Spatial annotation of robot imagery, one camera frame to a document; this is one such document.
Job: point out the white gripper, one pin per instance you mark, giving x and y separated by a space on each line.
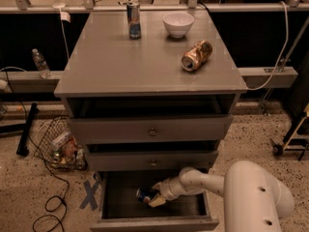
168 189

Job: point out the crushed blue pepsi can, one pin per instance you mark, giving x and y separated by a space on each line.
145 195

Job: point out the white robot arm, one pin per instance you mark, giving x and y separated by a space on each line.
254 200

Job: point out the grey open bottom drawer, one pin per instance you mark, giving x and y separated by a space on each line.
121 211

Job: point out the grey top drawer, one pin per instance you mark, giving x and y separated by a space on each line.
139 130

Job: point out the grey middle drawer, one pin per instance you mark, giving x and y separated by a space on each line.
150 160

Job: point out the grey drawer cabinet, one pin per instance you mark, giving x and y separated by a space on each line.
110 76

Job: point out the crushed gold can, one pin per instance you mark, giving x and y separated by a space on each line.
195 57

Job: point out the upright blue silver can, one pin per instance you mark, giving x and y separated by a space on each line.
133 20

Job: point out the blue tape cross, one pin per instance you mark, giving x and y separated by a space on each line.
90 195

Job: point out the black wheeled cart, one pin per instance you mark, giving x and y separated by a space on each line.
290 142

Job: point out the white bowl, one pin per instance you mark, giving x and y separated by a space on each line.
178 24

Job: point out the clear plastic water bottle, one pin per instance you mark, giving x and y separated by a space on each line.
41 64

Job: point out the wire basket with items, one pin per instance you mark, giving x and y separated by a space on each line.
58 147

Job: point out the black post on floor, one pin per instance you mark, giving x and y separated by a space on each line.
22 149

